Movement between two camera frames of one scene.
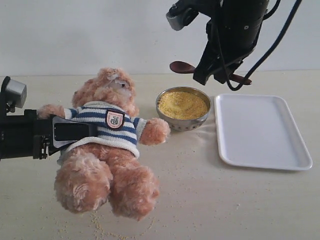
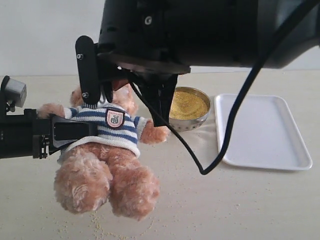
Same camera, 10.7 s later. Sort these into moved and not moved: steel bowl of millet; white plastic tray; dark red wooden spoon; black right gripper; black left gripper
Moved: black right gripper; dark red wooden spoon
Not moved: black left gripper; white plastic tray; steel bowl of millet
